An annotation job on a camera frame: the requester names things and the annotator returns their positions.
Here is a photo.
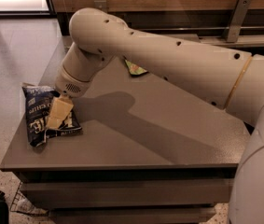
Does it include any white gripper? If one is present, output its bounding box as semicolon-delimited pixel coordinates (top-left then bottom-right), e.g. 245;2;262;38
46;67;91;129

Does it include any blue Kettle chip bag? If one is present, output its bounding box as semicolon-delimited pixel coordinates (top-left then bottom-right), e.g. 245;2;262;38
21;83;82;147

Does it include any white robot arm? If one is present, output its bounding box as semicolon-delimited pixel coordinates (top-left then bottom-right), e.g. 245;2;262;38
55;8;264;224

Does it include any green Popchips snack bag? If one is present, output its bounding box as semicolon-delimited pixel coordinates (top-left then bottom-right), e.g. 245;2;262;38
125;60;147;76

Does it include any grey cabinet with drawers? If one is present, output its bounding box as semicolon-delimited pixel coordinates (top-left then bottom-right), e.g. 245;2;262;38
0;34;251;224

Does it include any wire basket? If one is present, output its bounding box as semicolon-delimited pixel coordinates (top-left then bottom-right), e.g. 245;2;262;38
9;183;49;217

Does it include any left metal wall bracket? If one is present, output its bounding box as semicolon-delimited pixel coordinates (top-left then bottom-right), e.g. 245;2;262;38
94;0;107;12

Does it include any metal wall bracket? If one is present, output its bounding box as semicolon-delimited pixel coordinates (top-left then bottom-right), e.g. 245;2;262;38
94;0;107;12
223;0;252;43

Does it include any right metal wall bracket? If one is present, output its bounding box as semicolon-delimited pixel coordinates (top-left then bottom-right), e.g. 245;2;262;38
223;0;252;43

